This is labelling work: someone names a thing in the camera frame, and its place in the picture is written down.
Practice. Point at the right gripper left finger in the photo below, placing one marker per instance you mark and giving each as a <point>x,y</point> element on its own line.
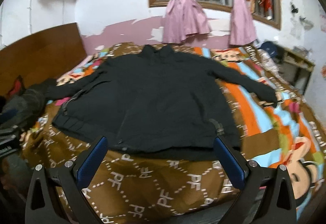
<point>43,204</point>

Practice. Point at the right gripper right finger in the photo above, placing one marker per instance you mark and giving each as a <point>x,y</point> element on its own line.
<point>277,204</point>

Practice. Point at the black jacket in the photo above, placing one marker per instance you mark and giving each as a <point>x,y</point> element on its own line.
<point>158,99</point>

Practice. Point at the colourful cartoon bed blanket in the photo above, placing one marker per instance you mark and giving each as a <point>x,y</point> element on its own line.
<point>135,186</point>

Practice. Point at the brown wooden headboard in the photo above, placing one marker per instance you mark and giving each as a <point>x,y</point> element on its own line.
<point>46,54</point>

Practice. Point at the wooden side desk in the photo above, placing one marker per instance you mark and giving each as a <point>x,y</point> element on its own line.
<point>294,68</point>

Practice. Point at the dark blue bag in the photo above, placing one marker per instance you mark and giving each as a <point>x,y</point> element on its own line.
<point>270,48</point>

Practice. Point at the left pink curtain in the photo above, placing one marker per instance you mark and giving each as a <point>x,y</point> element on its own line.
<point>188,5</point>

